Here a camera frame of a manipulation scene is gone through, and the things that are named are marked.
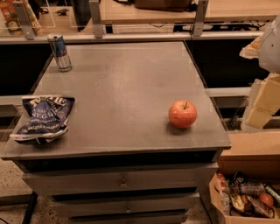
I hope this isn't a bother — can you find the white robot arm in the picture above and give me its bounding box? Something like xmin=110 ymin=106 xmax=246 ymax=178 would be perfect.
xmin=240 ymin=15 xmax=280 ymax=74

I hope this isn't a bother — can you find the red apple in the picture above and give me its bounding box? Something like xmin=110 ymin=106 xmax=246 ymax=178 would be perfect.
xmin=169 ymin=100 xmax=197 ymax=129

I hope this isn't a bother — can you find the grey drawer cabinet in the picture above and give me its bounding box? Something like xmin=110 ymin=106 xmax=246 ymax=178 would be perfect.
xmin=2 ymin=42 xmax=230 ymax=224

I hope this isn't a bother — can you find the blue chip bag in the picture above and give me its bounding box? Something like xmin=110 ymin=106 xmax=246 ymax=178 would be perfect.
xmin=10 ymin=95 xmax=75 ymax=144

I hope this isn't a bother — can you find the brown bag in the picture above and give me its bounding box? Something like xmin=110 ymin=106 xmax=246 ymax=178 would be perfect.
xmin=134 ymin=0 xmax=197 ymax=12

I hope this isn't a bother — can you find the blue silver energy drink can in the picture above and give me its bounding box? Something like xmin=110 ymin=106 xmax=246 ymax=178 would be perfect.
xmin=47 ymin=32 xmax=72 ymax=72

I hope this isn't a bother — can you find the plastic water bottle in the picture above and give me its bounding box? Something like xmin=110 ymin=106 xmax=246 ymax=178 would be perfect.
xmin=232 ymin=182 xmax=265 ymax=196

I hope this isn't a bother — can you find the cardboard box of snacks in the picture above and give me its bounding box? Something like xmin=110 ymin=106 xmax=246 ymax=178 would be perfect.
xmin=209 ymin=172 xmax=280 ymax=224

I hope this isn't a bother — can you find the orange fruit in box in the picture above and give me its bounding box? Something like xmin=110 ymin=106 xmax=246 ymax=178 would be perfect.
xmin=258 ymin=192 xmax=274 ymax=207

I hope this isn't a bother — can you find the grey metal railing post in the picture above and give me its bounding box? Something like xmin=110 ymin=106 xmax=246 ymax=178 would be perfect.
xmin=88 ymin=0 xmax=103 ymax=39
xmin=192 ymin=0 xmax=209 ymax=37
xmin=13 ymin=1 xmax=36 ymax=40

